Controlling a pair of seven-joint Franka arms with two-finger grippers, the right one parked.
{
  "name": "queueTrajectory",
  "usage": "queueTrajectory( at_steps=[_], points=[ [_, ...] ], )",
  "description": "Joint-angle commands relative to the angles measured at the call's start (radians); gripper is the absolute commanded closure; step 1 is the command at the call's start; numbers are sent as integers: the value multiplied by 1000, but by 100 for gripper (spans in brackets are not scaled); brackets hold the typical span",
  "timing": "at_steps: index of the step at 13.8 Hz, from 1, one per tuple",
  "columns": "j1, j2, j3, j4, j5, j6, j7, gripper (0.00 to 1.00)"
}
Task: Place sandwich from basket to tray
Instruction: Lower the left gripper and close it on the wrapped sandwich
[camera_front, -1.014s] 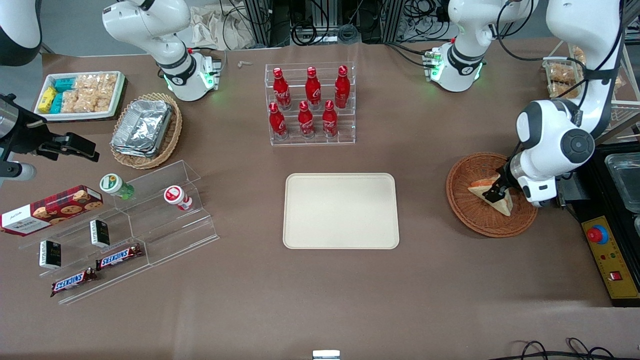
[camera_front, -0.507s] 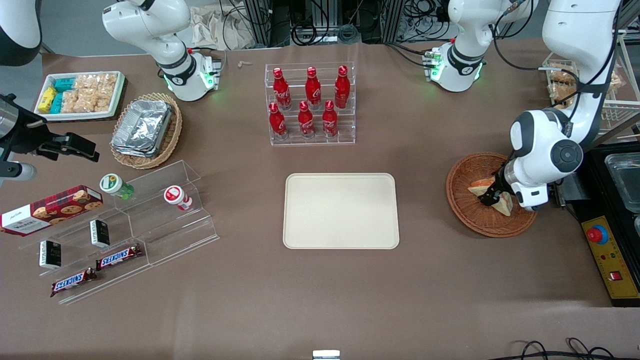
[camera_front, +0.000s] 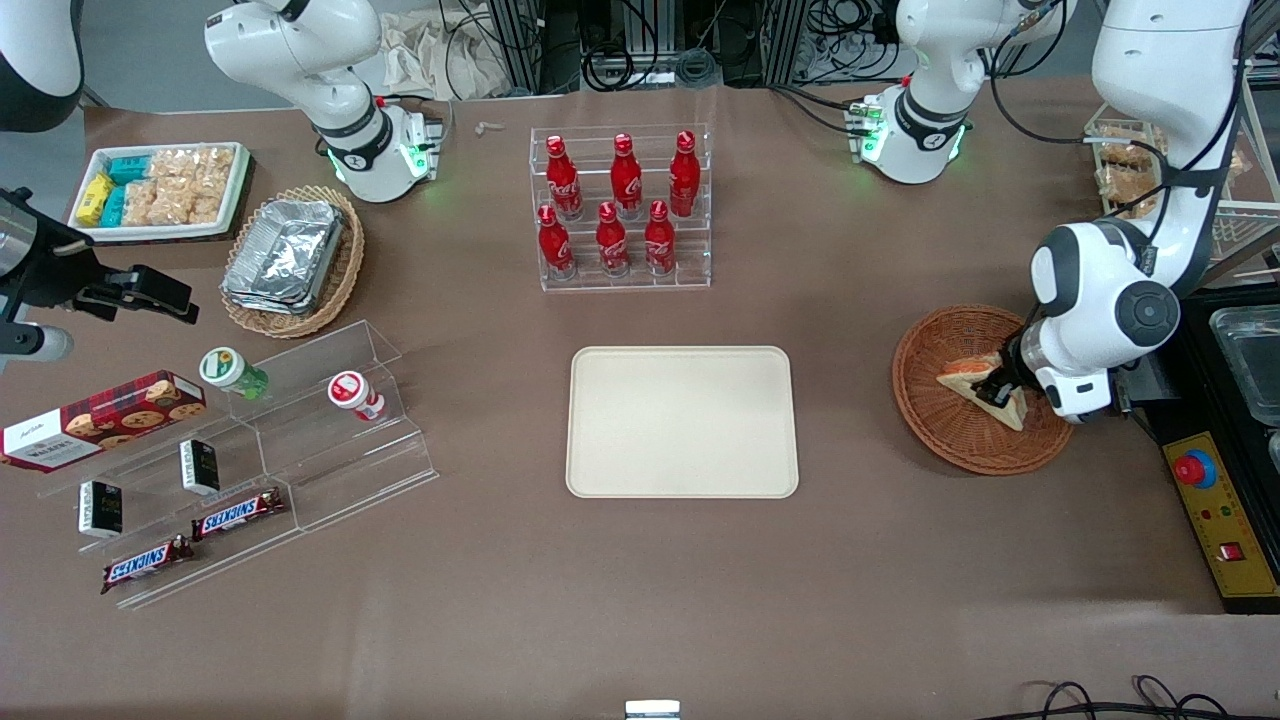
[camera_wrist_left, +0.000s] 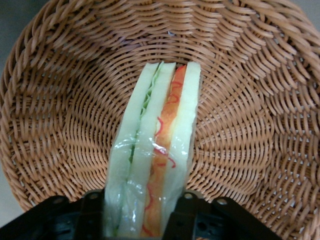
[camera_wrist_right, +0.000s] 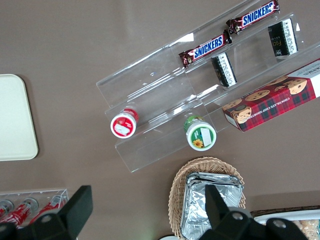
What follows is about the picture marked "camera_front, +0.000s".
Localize steel pan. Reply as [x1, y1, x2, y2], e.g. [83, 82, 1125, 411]
[1208, 305, 1280, 429]

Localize cream plastic tray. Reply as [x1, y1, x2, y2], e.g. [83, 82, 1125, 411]
[566, 346, 800, 499]

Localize coiled black cable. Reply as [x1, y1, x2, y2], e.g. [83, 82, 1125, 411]
[582, 40, 661, 93]

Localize white snack tray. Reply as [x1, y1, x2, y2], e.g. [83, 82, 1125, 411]
[68, 142, 251, 243]

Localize black floor cable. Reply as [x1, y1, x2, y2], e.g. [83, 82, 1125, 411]
[1000, 675, 1280, 720]

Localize red tartan cookie box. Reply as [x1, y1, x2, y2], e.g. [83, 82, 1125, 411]
[0, 370, 208, 473]

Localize clear acrylic bottle rack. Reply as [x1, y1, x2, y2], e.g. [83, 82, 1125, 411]
[529, 123, 713, 293]

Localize white wire rack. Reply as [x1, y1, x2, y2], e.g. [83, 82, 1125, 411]
[1085, 60, 1280, 271]

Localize red capped small bottle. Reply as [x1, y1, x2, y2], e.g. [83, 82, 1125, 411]
[327, 370, 387, 424]

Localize green capped small bottle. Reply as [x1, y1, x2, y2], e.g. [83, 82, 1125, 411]
[199, 346, 270, 401]

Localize crumpled beige paper bag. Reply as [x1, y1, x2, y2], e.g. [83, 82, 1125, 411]
[378, 8, 509, 101]

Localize small black box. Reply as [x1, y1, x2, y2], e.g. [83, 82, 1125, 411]
[78, 480, 124, 540]
[179, 438, 221, 497]

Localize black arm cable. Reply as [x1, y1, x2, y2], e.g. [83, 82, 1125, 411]
[988, 8, 1241, 246]

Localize light wicker basket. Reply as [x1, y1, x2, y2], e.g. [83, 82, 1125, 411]
[220, 185, 366, 339]

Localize grey metal bracket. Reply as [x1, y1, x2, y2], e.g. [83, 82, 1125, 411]
[1110, 352, 1163, 413]

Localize brown wicker basket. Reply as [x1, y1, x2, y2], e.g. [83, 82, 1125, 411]
[892, 305, 1077, 476]

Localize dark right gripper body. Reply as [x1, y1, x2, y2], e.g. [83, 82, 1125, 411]
[0, 190, 106, 313]

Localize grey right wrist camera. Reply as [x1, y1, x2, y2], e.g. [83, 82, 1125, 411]
[0, 322, 73, 373]

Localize clear acrylic stepped shelf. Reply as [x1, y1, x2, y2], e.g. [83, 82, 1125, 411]
[38, 320, 441, 611]

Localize triangular sandwich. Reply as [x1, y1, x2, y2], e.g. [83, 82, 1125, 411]
[937, 352, 1029, 433]

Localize snickers chocolate bar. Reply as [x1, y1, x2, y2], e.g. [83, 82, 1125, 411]
[190, 488, 288, 542]
[100, 535, 197, 596]

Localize black machine housing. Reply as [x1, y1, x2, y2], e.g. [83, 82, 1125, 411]
[1110, 285, 1280, 614]

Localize yellow control panel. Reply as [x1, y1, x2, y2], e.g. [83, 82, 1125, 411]
[1162, 432, 1280, 599]

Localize yellow snack packet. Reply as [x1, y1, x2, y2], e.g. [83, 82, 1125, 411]
[77, 174, 114, 227]

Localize stacked foil trays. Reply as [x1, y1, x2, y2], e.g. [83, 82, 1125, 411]
[222, 198, 346, 316]

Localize black base cable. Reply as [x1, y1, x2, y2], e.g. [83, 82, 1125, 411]
[768, 84, 863, 137]

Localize bagged crackers in rack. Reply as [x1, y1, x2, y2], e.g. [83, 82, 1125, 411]
[1095, 125, 1169, 216]

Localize red cola bottle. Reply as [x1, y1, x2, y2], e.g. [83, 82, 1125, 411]
[610, 132, 644, 219]
[545, 135, 584, 221]
[668, 130, 701, 219]
[537, 204, 578, 281]
[596, 201, 631, 278]
[644, 199, 677, 276]

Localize aluminium frame post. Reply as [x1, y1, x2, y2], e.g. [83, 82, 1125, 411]
[760, 0, 813, 86]
[488, 0, 583, 96]

